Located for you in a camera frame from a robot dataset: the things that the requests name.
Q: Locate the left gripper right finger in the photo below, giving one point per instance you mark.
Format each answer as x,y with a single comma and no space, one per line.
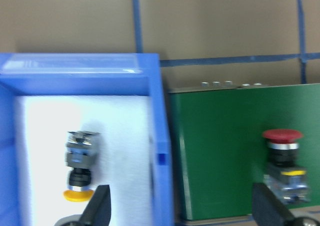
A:
267,210

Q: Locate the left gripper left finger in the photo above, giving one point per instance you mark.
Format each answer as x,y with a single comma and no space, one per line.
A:
98,210

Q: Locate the red mushroom push button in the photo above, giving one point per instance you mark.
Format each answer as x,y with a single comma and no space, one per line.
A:
284,177

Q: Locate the yellow mushroom push button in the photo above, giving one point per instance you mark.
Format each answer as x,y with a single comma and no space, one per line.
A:
81,155

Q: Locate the white foam pad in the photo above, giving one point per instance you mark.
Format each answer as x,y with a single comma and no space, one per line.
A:
123,163

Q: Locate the green conveyor belt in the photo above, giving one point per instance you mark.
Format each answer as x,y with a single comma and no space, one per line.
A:
219,150

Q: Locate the blue bin with foam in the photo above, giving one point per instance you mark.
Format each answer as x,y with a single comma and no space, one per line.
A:
83,74

